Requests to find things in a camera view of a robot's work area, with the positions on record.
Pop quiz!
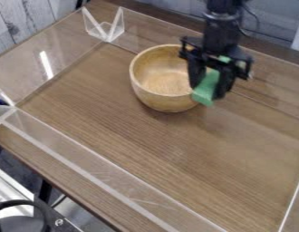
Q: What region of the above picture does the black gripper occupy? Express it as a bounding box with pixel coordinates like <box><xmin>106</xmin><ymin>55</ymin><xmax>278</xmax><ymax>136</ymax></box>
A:
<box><xmin>178</xmin><ymin>36</ymin><xmax>253</xmax><ymax>100</ymax></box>

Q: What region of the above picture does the green rectangular block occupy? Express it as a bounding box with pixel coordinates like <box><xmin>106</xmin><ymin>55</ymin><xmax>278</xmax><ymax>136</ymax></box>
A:
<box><xmin>189</xmin><ymin>54</ymin><xmax>233</xmax><ymax>107</ymax></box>

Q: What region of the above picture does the brown wooden bowl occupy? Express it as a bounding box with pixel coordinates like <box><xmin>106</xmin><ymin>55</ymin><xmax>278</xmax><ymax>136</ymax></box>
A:
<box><xmin>129</xmin><ymin>44</ymin><xmax>197</xmax><ymax>112</ymax></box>

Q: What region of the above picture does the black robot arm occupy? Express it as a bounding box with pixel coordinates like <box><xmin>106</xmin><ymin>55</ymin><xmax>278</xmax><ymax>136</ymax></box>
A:
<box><xmin>178</xmin><ymin>0</ymin><xmax>256</xmax><ymax>106</ymax></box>

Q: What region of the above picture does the black table leg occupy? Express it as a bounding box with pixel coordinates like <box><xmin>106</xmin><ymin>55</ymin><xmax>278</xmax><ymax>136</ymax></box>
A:
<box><xmin>38</xmin><ymin>180</ymin><xmax>53</xmax><ymax>203</ymax></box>

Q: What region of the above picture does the clear acrylic tray wall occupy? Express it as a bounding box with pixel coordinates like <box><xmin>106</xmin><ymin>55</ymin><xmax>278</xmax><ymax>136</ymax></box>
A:
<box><xmin>0</xmin><ymin>0</ymin><xmax>299</xmax><ymax>232</ymax></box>

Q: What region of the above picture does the black cable lower left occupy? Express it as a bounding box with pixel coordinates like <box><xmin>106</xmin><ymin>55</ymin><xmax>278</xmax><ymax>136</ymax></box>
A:
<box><xmin>0</xmin><ymin>198</ymin><xmax>51</xmax><ymax>232</ymax></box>

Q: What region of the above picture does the grey metal bracket with screw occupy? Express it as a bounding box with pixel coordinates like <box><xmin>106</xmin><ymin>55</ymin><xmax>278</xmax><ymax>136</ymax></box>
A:
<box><xmin>46</xmin><ymin>208</ymin><xmax>83</xmax><ymax>232</ymax></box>

